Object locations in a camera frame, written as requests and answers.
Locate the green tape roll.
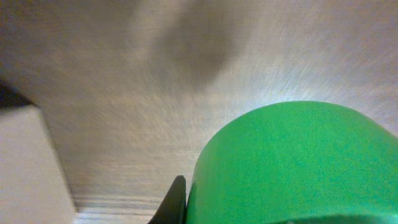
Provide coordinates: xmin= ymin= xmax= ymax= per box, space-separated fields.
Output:
xmin=186 ymin=101 xmax=397 ymax=223

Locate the open cardboard box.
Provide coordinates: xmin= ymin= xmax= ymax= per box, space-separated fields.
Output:
xmin=1 ymin=106 xmax=76 ymax=223

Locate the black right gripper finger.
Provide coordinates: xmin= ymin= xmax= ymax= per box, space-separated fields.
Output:
xmin=148 ymin=175 xmax=187 ymax=224

